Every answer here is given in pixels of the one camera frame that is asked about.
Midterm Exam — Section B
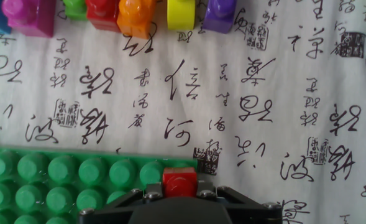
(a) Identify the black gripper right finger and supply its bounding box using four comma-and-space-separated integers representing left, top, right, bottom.
196, 182, 285, 224

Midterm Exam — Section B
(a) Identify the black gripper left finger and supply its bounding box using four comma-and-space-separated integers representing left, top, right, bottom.
76, 182, 164, 224

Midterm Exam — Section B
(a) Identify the small red single-stud block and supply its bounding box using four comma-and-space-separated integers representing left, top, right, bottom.
162, 167, 199, 199

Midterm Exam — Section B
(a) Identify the large green studded baseplate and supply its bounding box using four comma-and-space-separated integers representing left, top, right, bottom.
0, 146, 199, 224

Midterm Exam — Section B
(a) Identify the beige calligraphy print cloth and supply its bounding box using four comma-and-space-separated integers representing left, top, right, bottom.
0, 0, 366, 224

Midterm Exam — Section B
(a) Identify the orange sloped single-stud block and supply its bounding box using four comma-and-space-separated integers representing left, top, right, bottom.
116, 0, 158, 40

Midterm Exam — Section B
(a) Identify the purple single-stud block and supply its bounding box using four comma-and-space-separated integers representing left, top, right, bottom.
203, 0, 238, 35

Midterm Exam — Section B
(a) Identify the red two-stud block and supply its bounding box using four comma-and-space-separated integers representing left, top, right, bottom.
85, 0, 122, 33

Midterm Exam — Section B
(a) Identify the small green two-stud block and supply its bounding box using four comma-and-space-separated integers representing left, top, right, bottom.
62, 0, 88, 22

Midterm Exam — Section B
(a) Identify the pink three-stud block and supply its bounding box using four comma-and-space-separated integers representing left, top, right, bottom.
1, 0, 58, 39

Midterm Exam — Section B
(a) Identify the lime rounded single-stud block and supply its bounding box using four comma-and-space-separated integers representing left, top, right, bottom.
166, 0, 197, 32

